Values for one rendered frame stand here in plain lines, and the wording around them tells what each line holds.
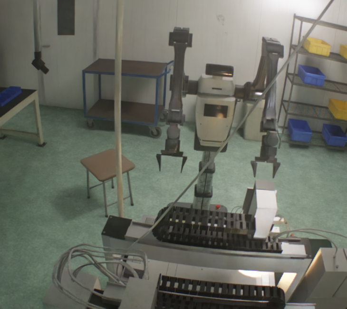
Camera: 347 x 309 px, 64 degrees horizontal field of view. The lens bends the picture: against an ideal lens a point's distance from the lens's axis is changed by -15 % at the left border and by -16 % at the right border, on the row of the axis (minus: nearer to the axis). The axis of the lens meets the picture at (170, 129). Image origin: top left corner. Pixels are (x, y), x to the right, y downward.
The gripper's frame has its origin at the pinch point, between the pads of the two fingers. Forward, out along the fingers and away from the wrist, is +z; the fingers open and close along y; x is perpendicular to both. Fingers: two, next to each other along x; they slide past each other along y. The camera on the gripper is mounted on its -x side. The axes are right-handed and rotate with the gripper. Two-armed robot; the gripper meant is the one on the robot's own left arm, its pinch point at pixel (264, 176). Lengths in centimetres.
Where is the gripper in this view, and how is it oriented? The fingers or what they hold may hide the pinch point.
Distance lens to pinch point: 156.0
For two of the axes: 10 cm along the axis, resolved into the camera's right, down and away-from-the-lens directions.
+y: 10.0, 0.8, -0.4
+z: -0.8, 10.0, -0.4
